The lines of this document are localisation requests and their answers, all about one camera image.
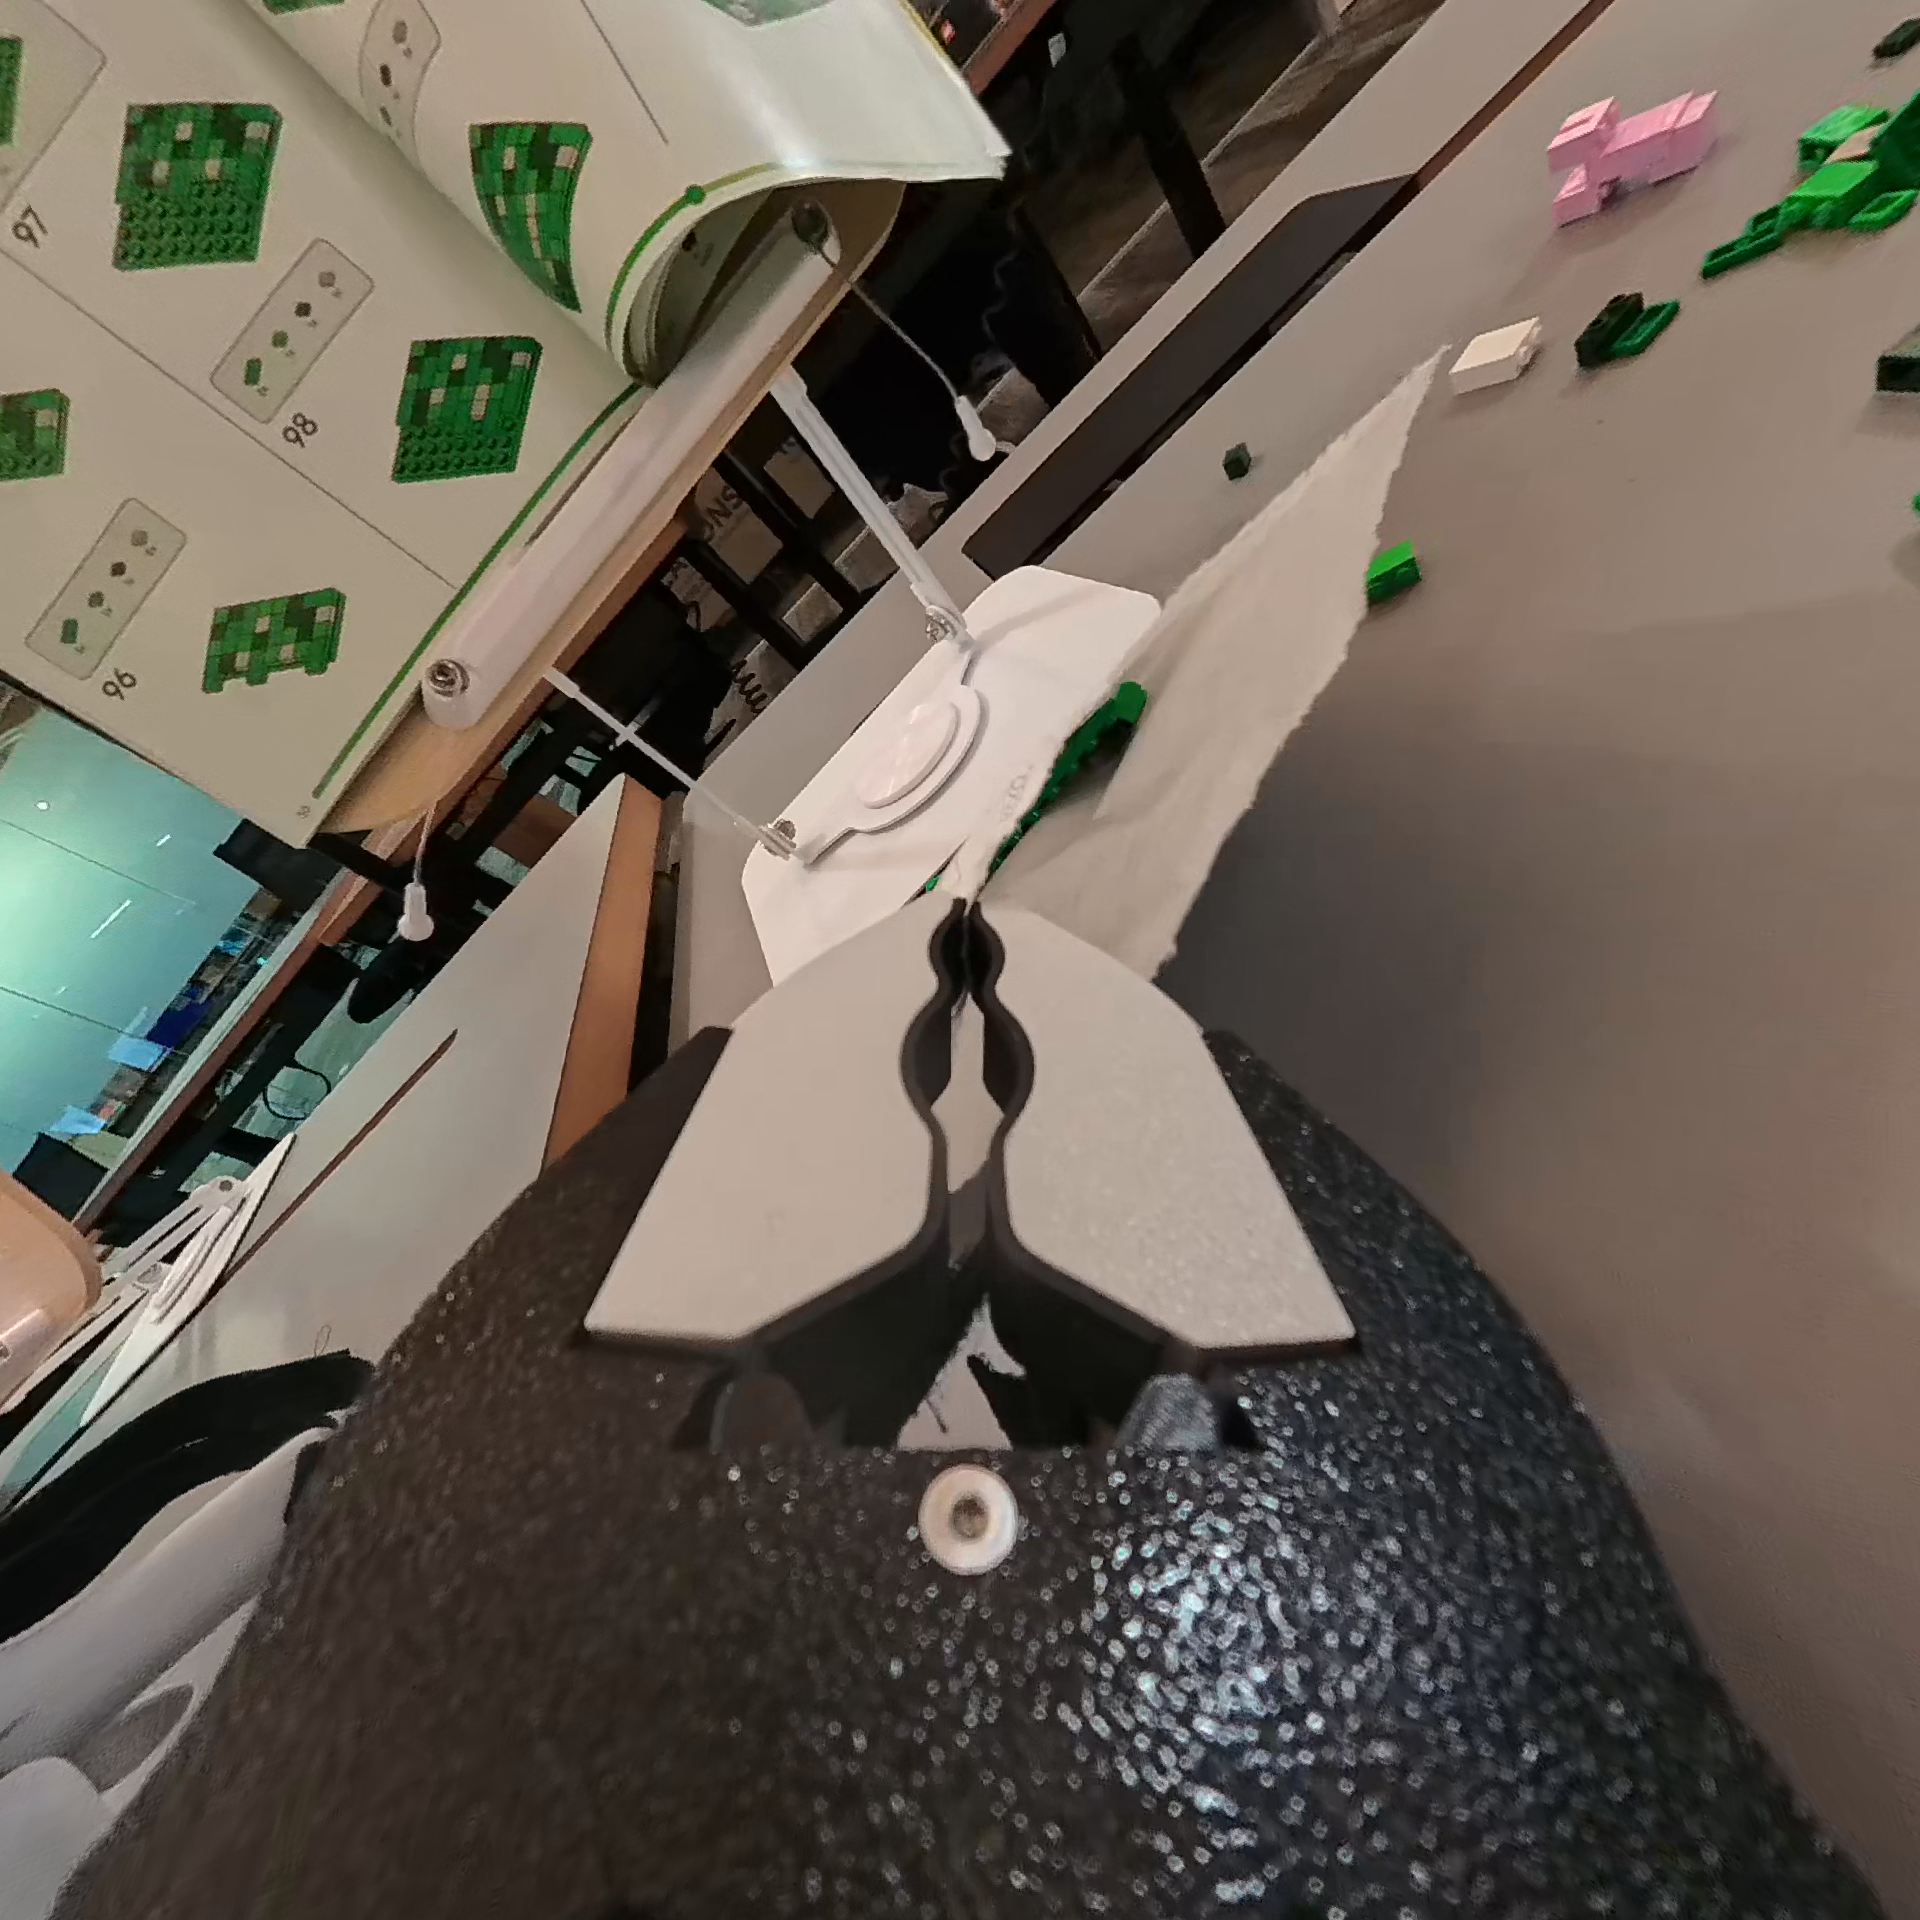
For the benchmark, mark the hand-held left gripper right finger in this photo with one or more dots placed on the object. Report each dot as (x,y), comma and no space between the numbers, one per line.
(1170,1184)

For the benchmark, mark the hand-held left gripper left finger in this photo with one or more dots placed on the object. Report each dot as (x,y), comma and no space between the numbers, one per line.
(780,1184)

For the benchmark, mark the brick-printed paper bag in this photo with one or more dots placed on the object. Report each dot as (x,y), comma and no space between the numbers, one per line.
(1243,674)

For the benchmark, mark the white desk with wooden edge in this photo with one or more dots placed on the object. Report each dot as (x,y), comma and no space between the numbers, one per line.
(450,1080)

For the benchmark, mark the grey desk with brown edge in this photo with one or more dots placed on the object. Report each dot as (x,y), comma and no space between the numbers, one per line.
(1410,120)

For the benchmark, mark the long green brick plate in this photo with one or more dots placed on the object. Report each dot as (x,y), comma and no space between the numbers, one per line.
(1096,742)

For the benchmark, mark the white book stand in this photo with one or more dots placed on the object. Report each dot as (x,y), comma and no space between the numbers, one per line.
(1035,628)
(180,1253)

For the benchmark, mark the small bright green brick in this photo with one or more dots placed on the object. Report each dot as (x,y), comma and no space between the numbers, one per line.
(1393,569)

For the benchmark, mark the cream brick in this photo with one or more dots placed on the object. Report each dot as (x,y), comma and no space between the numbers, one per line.
(1492,356)

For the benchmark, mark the brick instruction booklet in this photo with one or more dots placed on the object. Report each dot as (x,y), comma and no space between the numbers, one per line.
(299,300)

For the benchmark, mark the pink brick pig figure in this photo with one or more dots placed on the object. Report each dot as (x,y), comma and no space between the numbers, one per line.
(1628,142)

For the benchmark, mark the pile of green bricks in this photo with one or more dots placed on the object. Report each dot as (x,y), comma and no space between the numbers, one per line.
(1823,194)

